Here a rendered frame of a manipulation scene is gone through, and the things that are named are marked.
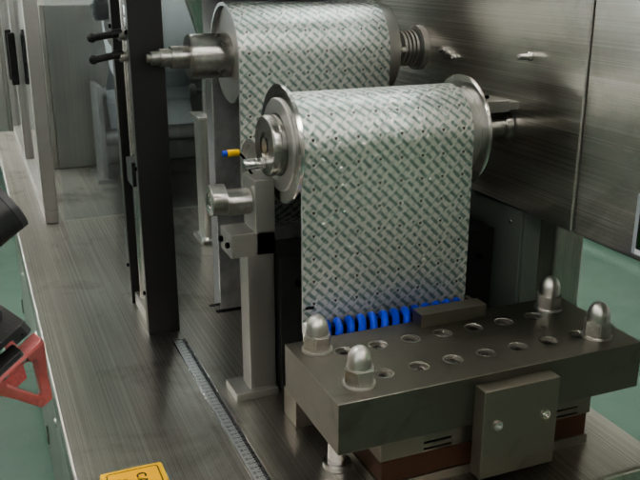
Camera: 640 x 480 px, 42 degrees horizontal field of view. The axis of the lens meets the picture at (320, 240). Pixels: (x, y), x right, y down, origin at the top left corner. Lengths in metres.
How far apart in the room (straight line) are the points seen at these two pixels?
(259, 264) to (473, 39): 0.45
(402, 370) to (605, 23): 0.46
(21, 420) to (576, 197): 2.32
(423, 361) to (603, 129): 0.34
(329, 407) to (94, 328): 0.61
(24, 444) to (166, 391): 1.75
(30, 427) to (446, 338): 2.15
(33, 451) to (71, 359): 1.57
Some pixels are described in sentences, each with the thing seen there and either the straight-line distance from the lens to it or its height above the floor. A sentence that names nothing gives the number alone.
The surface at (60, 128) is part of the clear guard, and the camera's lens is 1.97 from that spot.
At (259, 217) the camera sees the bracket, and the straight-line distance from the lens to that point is 1.06.
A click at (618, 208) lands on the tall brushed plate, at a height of 1.19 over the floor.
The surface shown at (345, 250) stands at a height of 1.12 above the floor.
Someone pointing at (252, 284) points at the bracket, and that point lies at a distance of 1.10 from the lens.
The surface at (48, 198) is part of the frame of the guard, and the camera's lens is 1.98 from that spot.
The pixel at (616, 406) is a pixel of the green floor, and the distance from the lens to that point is 3.14.
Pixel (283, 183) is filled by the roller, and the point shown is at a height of 1.21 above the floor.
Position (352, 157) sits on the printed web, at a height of 1.24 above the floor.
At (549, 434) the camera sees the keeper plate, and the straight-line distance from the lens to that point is 1.02.
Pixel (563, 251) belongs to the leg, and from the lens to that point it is 1.40.
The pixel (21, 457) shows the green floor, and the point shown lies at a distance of 2.85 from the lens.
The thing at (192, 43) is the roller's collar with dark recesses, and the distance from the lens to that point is 1.22.
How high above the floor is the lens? 1.46
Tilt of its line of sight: 18 degrees down
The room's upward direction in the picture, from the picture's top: straight up
